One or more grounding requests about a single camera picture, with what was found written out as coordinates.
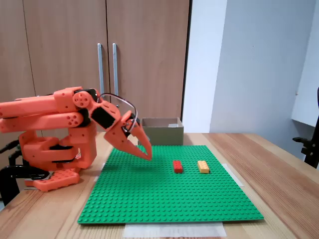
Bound yellow lego block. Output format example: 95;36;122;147
197;160;211;174

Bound white board panel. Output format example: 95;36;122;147
291;0;319;128

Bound small masking tape pieces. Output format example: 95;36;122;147
93;162;107;183

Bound long masking tape strip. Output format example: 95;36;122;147
124;222;227;239

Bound black stand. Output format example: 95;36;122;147
293;87;319;170

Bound metal cabinet handle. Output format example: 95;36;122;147
112;43;120;97
97;43;105;94

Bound black table clamp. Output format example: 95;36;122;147
0;150;52;207

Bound gripper motor cable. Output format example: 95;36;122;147
99;93;138;132

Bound wooden cabinet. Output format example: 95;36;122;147
0;0;193;150

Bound black power cable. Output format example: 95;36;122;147
0;139;20;154

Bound cardboard box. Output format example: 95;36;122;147
141;117;184;146

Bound green lego baseplate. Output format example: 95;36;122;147
77;145;265;225

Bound short masking tape strip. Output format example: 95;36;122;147
223;163;245;188

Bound red lego block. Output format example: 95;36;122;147
173;160;184;174

